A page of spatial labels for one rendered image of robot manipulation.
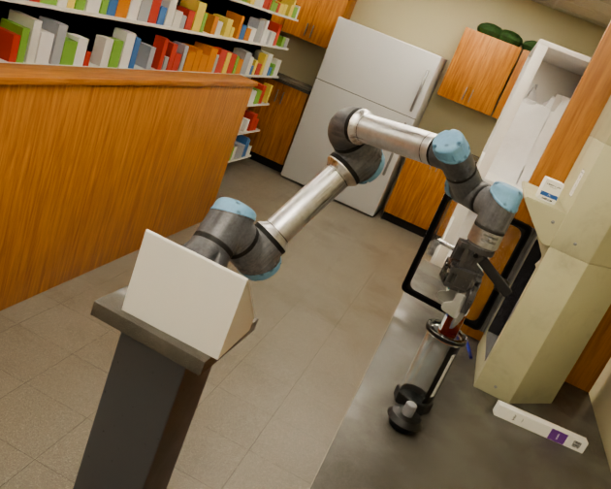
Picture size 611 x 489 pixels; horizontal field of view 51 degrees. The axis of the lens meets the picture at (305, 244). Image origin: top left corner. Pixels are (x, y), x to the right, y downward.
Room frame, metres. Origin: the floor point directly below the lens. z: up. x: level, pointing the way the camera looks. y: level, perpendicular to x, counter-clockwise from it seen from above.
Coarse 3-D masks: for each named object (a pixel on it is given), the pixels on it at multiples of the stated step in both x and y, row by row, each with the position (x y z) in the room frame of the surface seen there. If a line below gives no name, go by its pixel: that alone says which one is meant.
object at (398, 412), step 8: (392, 408) 1.34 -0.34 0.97; (400, 408) 1.35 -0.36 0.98; (408, 408) 1.33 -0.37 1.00; (392, 416) 1.32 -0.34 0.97; (400, 416) 1.32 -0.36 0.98; (408, 416) 1.33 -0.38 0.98; (416, 416) 1.35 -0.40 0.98; (392, 424) 1.32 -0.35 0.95; (400, 424) 1.30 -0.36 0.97; (408, 424) 1.31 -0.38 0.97; (416, 424) 1.32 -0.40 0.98; (400, 432) 1.31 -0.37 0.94; (408, 432) 1.31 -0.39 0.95
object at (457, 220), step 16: (448, 208) 2.10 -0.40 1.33; (464, 208) 2.08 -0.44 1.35; (448, 224) 2.09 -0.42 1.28; (464, 224) 2.08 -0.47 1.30; (528, 224) 2.01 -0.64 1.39; (432, 240) 2.10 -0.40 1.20; (448, 240) 2.08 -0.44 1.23; (512, 240) 2.02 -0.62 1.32; (496, 256) 2.03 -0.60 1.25; (416, 272) 2.10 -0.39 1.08; (432, 272) 2.08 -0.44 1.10; (416, 288) 2.09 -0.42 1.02; (432, 288) 2.08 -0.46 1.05; (448, 288) 2.06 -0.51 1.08; (480, 288) 2.03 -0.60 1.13; (480, 304) 2.02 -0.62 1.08
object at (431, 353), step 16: (432, 320) 1.49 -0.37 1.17; (432, 336) 1.44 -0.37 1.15; (464, 336) 1.47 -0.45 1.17; (416, 352) 1.47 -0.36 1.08; (432, 352) 1.43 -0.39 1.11; (416, 368) 1.44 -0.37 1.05; (432, 368) 1.42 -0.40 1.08; (400, 384) 1.47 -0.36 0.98; (416, 384) 1.43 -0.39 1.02; (416, 400) 1.42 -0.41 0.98
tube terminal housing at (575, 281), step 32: (576, 160) 2.00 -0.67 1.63; (608, 160) 1.70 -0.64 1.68; (576, 192) 1.73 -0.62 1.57; (608, 192) 1.69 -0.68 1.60; (576, 224) 1.69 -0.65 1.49; (608, 224) 1.68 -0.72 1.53; (544, 256) 1.70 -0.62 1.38; (576, 256) 1.69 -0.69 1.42; (608, 256) 1.72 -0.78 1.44; (544, 288) 1.69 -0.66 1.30; (576, 288) 1.69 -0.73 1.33; (608, 288) 1.76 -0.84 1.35; (512, 320) 1.70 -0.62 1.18; (544, 320) 1.69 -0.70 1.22; (576, 320) 1.73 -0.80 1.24; (480, 352) 1.88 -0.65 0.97; (512, 352) 1.69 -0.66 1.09; (544, 352) 1.70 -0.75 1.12; (576, 352) 1.78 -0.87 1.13; (480, 384) 1.70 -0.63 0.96; (512, 384) 1.68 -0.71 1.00; (544, 384) 1.74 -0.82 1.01
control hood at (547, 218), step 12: (528, 192) 1.81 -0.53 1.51; (528, 204) 1.72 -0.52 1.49; (540, 204) 1.71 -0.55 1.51; (540, 216) 1.71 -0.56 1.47; (552, 216) 1.71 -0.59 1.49; (564, 216) 1.70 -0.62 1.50; (540, 228) 1.71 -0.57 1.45; (552, 228) 1.70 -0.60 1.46; (540, 240) 1.71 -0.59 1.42; (552, 240) 1.70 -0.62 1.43
